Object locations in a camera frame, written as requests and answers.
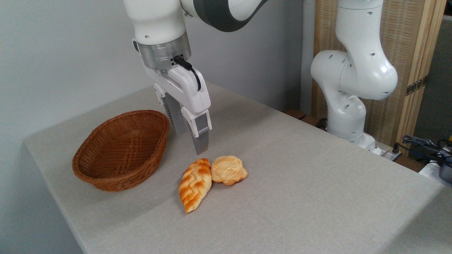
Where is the braided golden bread loaf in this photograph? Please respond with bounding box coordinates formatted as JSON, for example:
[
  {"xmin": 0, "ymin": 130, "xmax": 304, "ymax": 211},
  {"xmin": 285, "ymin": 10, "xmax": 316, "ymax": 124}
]
[{"xmin": 179, "ymin": 158, "xmax": 213, "ymax": 214}]

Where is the dark metal screen hinge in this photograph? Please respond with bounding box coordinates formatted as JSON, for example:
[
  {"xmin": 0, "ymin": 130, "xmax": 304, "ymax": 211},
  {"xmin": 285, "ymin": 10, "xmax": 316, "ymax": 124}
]
[{"xmin": 405, "ymin": 75, "xmax": 429, "ymax": 96}]

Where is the grey box device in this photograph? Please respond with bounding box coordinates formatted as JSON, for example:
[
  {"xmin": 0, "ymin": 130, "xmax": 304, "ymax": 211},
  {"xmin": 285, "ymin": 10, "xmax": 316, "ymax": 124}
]
[{"xmin": 439, "ymin": 162, "xmax": 452, "ymax": 183}]

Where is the bamboo folding screen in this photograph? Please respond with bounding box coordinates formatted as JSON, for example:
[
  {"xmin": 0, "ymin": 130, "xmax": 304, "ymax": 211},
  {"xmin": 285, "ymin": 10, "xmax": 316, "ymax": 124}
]
[{"xmin": 313, "ymin": 0, "xmax": 447, "ymax": 156}]

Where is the blue grey cable bundle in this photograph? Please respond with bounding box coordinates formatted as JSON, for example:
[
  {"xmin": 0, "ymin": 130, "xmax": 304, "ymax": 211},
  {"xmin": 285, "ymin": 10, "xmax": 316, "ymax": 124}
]
[{"xmin": 395, "ymin": 135, "xmax": 452, "ymax": 167}]

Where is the round pale bread bun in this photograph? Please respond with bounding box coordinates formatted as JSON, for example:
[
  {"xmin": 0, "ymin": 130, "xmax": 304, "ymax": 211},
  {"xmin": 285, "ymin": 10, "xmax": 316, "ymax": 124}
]
[{"xmin": 211, "ymin": 156, "xmax": 248, "ymax": 186}]

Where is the brown wicker basket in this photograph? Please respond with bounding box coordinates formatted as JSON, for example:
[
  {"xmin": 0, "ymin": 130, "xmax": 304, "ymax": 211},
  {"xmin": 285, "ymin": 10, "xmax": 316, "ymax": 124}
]
[{"xmin": 72, "ymin": 110, "xmax": 170, "ymax": 192}]

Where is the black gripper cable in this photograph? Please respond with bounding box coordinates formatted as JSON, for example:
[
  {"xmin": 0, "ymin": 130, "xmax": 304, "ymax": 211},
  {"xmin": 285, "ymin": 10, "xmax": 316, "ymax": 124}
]
[{"xmin": 173, "ymin": 55, "xmax": 202, "ymax": 91}]

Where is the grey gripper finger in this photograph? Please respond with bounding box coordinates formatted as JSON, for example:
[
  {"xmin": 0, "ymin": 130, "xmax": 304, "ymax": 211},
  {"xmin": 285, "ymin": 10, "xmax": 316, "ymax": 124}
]
[
  {"xmin": 154, "ymin": 84, "xmax": 188, "ymax": 137},
  {"xmin": 181, "ymin": 108, "xmax": 213, "ymax": 156}
]

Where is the brown wooden block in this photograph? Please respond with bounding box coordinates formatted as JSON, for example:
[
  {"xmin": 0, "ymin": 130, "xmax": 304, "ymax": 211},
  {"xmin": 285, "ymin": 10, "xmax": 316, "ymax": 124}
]
[{"xmin": 282, "ymin": 109, "xmax": 307, "ymax": 121}]

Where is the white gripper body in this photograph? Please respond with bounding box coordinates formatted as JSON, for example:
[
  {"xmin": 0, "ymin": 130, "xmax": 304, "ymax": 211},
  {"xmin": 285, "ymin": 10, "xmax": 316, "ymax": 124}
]
[{"xmin": 132, "ymin": 40, "xmax": 212, "ymax": 114}]

